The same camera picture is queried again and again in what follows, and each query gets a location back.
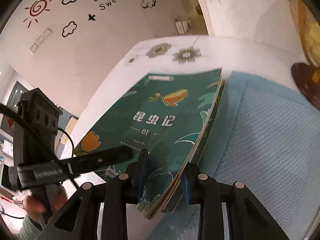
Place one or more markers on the black bird wall sticker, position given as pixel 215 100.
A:
pixel 92 17

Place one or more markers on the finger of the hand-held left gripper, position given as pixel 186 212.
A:
pixel 100 159

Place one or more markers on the light blue table mat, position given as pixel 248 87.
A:
pixel 262 155

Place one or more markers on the red sun wall sticker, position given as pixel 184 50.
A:
pixel 38 8

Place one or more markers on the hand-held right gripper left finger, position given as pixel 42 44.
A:
pixel 142 180

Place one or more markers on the white bookshelf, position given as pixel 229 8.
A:
pixel 237 10

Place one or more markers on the white wall switch plates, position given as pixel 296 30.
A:
pixel 40 40

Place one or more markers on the yellow globe on wooden base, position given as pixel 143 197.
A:
pixel 308 80

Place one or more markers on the person's left hand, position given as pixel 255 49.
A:
pixel 30 207

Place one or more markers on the grey round-centre flower decal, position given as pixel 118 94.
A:
pixel 158 50

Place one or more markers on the white cardboard box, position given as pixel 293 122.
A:
pixel 183 25

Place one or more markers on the green insect cover book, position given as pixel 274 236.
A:
pixel 160 120

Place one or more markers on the person's left forearm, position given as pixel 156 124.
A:
pixel 30 230

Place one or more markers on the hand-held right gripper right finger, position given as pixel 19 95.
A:
pixel 186 187

